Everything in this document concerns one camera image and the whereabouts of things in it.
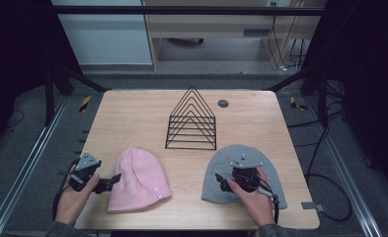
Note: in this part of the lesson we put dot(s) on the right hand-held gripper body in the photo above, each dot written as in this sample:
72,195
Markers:
246,174

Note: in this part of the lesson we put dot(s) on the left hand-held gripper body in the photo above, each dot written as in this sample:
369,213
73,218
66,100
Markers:
87,166

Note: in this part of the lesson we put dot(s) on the grey knit beanie hat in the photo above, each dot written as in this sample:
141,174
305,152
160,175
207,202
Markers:
221,161

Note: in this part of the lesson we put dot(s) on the pink knit beanie hat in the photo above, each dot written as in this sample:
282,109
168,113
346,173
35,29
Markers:
139,181

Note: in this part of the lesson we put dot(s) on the person's right hand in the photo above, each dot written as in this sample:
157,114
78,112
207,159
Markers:
255,202

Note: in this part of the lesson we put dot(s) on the person's left hand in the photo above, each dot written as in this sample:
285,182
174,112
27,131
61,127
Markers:
71,200

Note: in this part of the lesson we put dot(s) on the grey round table grommet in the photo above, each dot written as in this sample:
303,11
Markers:
223,103

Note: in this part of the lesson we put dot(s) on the white cabinet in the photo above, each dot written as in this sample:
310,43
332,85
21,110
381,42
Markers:
106,36

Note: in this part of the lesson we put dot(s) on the light wooden desk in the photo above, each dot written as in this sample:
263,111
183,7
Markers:
214,28

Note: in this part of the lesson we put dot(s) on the aluminium floor rail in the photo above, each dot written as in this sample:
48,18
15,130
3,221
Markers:
27,161
343,164

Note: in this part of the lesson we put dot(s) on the grey metal table bracket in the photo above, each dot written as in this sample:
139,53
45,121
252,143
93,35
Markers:
313,206

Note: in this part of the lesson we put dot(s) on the black metal frame stand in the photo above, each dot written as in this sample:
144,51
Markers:
320,92
51,95

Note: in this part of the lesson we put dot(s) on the black horizontal frame bar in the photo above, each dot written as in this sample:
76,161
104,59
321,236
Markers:
188,10

